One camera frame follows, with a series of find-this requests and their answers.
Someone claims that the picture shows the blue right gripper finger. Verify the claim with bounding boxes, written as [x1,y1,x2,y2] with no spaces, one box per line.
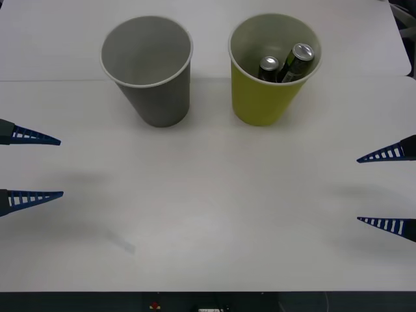
[356,134,416,164]
[356,216,416,244]

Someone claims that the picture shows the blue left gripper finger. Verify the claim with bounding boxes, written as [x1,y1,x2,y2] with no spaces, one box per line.
[0,188,64,218]
[0,118,62,146]

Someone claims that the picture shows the black can with green patch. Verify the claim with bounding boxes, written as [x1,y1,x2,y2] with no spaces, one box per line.
[278,43,316,84]

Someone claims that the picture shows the grey plastic bin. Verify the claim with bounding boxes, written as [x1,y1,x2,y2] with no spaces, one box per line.
[99,15,194,128]

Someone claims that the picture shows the yellow-green plastic bin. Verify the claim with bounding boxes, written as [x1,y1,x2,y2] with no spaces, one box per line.
[227,12,323,127]

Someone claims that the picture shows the dark can with silver top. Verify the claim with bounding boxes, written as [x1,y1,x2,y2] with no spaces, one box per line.
[259,56,281,82]

